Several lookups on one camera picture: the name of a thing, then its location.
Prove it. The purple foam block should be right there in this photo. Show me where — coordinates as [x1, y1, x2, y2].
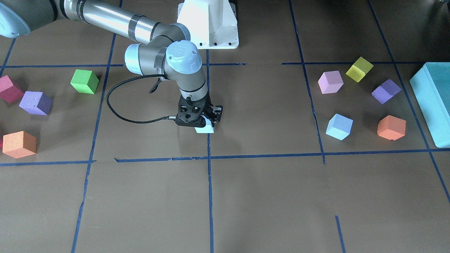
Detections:
[19, 91, 53, 115]
[371, 79, 401, 105]

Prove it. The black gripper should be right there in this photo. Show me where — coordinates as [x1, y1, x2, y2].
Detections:
[175, 95, 223, 127]

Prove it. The teal plastic bin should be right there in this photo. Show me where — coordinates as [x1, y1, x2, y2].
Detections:
[410, 62, 450, 148]

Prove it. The green foam block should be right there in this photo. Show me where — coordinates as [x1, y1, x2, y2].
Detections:
[70, 69, 99, 94]

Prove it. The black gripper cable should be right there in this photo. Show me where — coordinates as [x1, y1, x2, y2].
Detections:
[106, 74, 176, 124]

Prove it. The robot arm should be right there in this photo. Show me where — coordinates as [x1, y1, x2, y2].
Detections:
[1, 0, 223, 128]

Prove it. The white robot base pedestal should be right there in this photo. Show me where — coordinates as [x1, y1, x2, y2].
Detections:
[177, 0, 239, 50]

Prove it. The orange textured foam block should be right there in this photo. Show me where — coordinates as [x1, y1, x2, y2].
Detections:
[2, 131, 37, 159]

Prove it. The light pink foam block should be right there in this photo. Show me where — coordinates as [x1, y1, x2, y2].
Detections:
[318, 71, 344, 94]

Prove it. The yellow foam block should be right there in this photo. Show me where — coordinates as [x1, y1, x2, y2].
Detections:
[346, 57, 373, 83]

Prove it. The light blue foam block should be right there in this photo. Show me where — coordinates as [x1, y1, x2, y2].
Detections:
[195, 117, 215, 134]

